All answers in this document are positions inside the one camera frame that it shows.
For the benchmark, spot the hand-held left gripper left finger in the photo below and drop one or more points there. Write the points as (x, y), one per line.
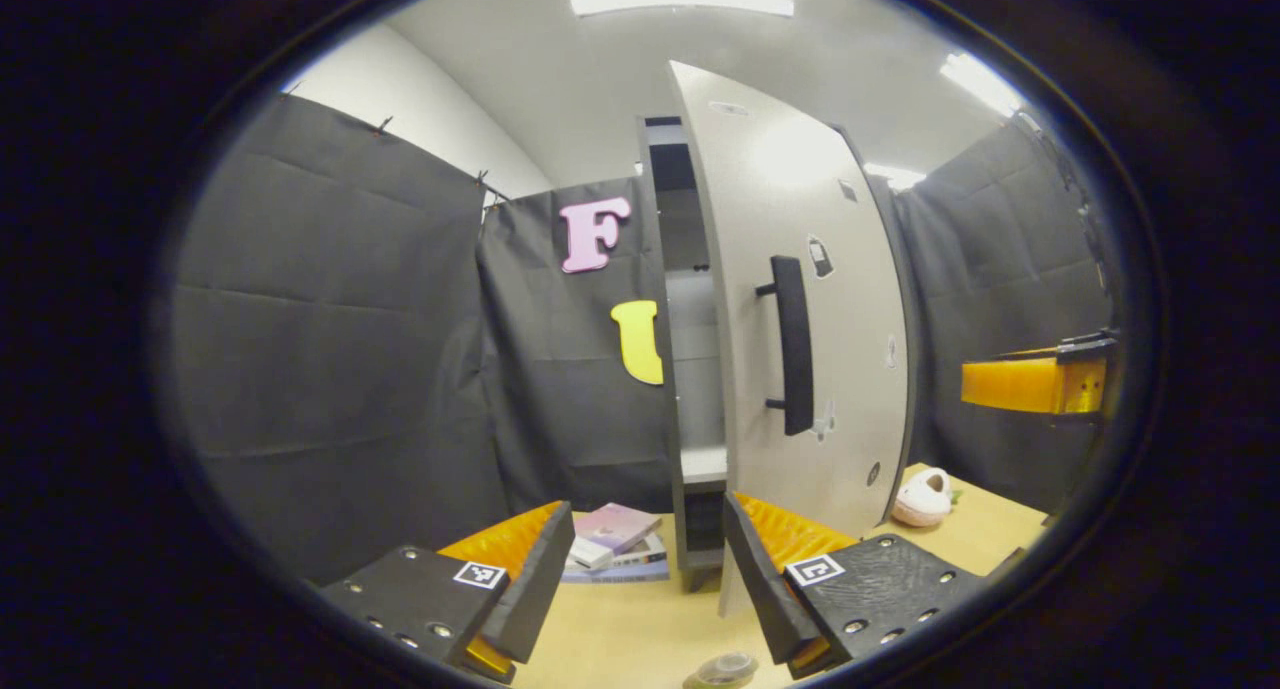
(532, 589)

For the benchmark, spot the pink cover book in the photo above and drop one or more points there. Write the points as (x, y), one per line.
(615, 524)

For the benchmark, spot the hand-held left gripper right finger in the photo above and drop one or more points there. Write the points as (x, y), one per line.
(765, 599)

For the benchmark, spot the white spine book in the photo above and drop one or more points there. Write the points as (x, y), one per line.
(645, 552)

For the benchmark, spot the grey cabinet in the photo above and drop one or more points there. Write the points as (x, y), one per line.
(655, 449)

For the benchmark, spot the black backdrop cloth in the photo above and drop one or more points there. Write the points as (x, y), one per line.
(330, 369)

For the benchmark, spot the pink plush toy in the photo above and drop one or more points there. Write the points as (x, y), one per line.
(920, 499)

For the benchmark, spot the blue cover book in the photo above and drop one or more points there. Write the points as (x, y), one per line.
(620, 572)

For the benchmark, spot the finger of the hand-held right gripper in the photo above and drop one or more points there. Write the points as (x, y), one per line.
(1020, 384)

